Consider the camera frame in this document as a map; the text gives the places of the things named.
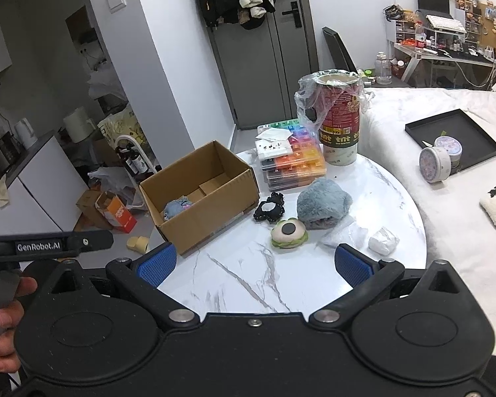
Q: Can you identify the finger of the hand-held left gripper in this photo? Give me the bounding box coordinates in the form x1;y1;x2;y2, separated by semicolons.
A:
0;229;114;263

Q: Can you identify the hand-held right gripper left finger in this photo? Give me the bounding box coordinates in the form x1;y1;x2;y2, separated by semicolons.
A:
45;243;199;333

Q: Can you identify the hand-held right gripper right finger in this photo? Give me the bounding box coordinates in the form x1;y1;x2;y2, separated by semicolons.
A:
310;243;476;331

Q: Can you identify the clear plastic bag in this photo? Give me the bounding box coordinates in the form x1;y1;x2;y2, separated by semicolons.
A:
318;219;373;253

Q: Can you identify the small tissue packet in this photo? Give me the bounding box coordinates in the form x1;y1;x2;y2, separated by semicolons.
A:
368;227;401;256

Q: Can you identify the small blue plush toy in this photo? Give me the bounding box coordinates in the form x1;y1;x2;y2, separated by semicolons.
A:
162;198;194;221

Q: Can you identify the grey fluffy paw glove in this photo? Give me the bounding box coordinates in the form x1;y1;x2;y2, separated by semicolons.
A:
296;178;353;231

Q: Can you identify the green and beige frog plush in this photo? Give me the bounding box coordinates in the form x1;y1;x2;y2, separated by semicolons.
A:
270;216;309;252

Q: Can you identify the black scrunchie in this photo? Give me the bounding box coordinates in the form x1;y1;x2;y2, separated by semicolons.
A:
253;192;285;225

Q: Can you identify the person's left hand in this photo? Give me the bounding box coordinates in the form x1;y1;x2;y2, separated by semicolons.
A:
0;277;38;375

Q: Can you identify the small brown cardboard box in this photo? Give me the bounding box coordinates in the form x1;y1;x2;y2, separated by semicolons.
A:
75;190;108;230

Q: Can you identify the orange cardboard box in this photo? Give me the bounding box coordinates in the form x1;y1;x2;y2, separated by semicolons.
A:
95;192;138;233

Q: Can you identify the white cabinet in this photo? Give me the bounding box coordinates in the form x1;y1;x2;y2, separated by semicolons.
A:
0;134;87;236

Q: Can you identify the white plastic bag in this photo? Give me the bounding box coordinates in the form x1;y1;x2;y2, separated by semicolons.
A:
87;167;141;207

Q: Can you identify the white bed blanket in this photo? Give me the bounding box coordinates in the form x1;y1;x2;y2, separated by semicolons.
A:
357;85;496;327

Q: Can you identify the white floor rack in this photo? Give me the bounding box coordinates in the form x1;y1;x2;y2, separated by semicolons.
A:
115;134;162;178

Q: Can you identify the colourful plastic organizer box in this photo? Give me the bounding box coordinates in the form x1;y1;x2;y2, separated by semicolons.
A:
255;119;328;193

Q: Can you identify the paper towel roll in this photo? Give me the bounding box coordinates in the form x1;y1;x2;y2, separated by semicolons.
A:
63;107;94;143

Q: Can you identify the white kettle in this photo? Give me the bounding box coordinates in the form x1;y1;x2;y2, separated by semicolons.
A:
14;118;38;150

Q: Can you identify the yellow printed bag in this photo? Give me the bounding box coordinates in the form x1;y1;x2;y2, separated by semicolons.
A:
97;105;147;150

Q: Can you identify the round floral tin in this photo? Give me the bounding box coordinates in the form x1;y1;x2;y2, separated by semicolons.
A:
419;147;453;183
434;136;464;168

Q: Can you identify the red cylindrical can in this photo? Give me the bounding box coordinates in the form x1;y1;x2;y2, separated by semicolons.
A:
316;72;362;167

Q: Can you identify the white earring card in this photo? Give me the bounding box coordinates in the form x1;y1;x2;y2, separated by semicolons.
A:
254;137;294;160

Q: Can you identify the white folded paper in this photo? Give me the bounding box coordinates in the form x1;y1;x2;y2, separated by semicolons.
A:
255;127;292;141

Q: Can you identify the black rectangular tray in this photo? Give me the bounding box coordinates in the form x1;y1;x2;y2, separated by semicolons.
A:
404;109;496;173

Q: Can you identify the clear glass jar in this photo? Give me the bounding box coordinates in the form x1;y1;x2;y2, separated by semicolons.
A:
375;52;393;85

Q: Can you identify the grey door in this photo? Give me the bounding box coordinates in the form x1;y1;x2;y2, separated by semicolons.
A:
209;0;317;131

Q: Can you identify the white desk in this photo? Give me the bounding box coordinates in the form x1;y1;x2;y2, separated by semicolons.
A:
391;41;496;89

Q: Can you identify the desktop drawer organizer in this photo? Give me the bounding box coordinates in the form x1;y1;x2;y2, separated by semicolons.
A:
393;10;428;44

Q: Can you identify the white keyboard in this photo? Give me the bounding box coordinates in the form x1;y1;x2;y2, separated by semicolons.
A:
426;14;467;34

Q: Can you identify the cork board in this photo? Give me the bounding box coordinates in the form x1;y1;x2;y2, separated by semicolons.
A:
465;2;496;67

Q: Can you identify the black door handle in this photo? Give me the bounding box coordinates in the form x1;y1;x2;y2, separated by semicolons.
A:
282;1;303;29

